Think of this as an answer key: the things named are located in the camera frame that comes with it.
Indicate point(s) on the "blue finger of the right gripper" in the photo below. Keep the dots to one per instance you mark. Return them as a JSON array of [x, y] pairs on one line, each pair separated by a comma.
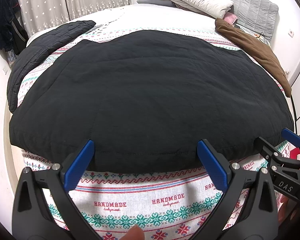
[[291, 137], [263, 147]]

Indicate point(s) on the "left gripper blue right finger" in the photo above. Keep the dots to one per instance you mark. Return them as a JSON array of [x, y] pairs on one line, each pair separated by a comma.
[[216, 165]]

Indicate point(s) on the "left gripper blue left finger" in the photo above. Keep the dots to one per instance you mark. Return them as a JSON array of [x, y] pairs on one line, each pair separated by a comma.
[[75, 165]]

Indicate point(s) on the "large black button coat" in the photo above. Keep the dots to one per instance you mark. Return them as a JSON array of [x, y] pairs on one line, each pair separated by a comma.
[[145, 99]]

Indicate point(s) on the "person's right hand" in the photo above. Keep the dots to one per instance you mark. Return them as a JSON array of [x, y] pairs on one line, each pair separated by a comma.
[[289, 211]]

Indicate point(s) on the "person's left hand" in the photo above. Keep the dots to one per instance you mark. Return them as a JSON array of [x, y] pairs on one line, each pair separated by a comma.
[[135, 233]]

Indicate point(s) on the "brown folded garment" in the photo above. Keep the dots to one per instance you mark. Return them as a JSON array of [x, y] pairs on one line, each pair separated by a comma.
[[259, 51]]

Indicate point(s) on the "grey quilted headboard cushion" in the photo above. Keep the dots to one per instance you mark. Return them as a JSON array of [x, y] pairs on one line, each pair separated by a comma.
[[256, 15]]

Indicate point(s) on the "black quilted jacket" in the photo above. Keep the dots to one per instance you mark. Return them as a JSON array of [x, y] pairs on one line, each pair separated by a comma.
[[37, 51]]

